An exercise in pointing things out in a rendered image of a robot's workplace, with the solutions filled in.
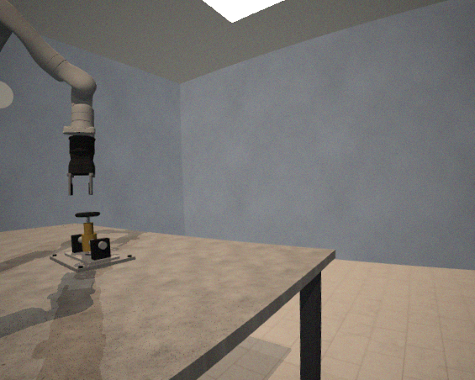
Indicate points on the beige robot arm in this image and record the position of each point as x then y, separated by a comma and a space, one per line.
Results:
82, 84

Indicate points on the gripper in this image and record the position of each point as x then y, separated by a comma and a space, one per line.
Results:
82, 150

